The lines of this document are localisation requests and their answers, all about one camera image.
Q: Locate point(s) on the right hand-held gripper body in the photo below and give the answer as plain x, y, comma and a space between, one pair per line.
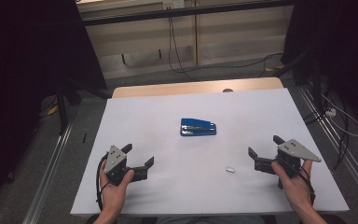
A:
292, 152

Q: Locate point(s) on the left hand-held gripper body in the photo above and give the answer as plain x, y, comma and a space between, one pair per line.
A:
115, 161

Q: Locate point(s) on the silver staple strip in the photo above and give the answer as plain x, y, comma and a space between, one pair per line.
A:
230, 169

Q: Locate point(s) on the blue stapler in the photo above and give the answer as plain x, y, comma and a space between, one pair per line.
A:
198, 127

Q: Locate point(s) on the person's left hand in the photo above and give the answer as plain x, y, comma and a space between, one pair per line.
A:
113, 196

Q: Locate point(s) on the person's right hand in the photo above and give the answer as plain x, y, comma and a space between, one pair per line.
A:
295, 189

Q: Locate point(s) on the small black floor piece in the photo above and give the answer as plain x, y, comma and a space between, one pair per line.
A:
84, 137

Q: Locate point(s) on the white power strip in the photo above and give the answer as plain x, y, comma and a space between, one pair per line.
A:
330, 112

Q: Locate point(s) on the white table cover sheet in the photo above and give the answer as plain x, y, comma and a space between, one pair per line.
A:
199, 186

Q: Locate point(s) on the black metal stand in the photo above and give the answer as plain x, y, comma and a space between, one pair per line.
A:
313, 81
62, 109

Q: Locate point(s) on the wooden table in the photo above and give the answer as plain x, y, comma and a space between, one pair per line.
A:
174, 88

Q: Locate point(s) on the person's grey clothing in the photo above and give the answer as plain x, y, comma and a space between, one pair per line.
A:
208, 220

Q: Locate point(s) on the black curtain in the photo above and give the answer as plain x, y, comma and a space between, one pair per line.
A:
338, 46
21, 77

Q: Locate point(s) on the black horizontal bar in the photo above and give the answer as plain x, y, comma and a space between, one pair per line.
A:
180, 12

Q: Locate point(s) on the aluminium floor rail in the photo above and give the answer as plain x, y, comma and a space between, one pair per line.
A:
338, 146
48, 177

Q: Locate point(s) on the white wall socket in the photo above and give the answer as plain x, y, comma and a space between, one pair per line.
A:
173, 4

